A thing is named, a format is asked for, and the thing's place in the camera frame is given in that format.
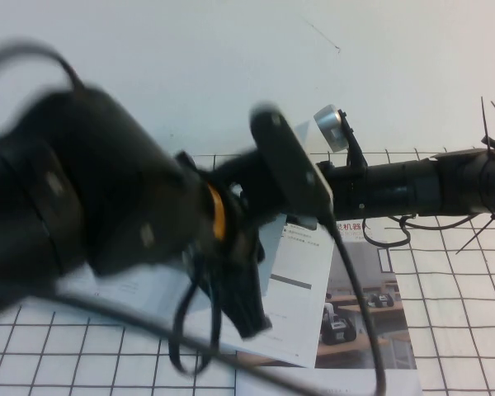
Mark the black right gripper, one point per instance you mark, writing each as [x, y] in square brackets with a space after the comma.
[375, 189]

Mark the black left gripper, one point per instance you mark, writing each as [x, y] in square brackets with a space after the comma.
[239, 198]

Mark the white product brochure book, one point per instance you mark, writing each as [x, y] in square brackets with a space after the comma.
[305, 288]

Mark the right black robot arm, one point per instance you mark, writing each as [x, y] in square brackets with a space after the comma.
[470, 185]

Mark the left grey and black arm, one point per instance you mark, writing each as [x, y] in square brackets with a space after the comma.
[86, 185]

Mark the white black-grid table mat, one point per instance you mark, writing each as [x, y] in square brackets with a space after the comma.
[458, 309]

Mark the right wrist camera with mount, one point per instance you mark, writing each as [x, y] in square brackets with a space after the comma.
[330, 128]

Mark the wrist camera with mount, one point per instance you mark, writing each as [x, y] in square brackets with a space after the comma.
[330, 128]
[280, 152]

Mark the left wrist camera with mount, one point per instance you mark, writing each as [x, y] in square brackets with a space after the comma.
[280, 152]

